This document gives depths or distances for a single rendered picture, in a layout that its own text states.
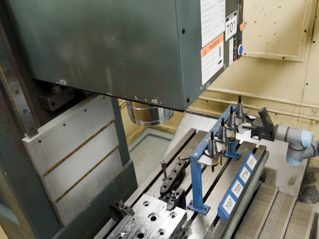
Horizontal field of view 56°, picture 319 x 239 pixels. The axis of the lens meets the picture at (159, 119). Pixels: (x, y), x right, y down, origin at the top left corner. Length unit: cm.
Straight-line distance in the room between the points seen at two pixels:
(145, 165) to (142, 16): 163
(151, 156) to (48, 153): 117
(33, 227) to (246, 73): 145
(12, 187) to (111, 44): 75
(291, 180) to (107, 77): 136
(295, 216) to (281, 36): 97
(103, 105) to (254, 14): 98
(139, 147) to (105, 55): 164
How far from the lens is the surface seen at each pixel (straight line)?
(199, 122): 223
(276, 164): 200
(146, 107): 95
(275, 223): 170
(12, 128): 126
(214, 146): 127
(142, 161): 231
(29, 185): 139
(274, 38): 185
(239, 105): 152
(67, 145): 138
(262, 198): 180
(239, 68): 198
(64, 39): 98
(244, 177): 162
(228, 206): 148
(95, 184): 163
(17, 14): 113
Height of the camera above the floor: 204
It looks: 32 degrees down
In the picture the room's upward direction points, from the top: 7 degrees counter-clockwise
